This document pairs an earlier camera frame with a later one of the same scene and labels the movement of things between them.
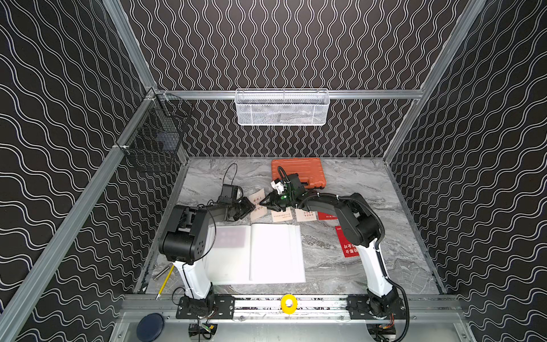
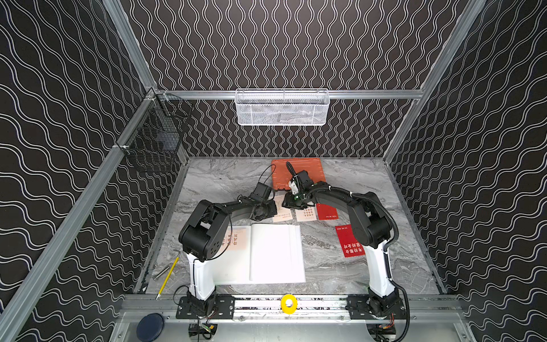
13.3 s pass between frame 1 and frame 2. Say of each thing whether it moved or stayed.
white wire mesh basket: stayed
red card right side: stayed
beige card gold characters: stayed
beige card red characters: moved
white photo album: stayed
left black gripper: moved
